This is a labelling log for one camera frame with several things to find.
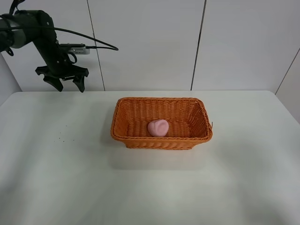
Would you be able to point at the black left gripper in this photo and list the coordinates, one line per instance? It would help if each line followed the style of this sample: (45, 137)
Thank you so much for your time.
(59, 66)

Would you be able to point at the pink peach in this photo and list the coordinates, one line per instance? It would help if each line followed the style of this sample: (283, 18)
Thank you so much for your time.
(158, 128)

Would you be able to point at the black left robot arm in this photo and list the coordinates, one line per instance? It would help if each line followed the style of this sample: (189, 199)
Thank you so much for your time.
(36, 26)

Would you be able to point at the orange woven basket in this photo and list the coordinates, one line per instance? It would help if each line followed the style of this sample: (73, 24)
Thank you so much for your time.
(187, 117)

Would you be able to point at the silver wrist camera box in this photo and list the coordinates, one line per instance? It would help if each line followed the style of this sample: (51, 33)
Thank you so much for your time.
(77, 49)

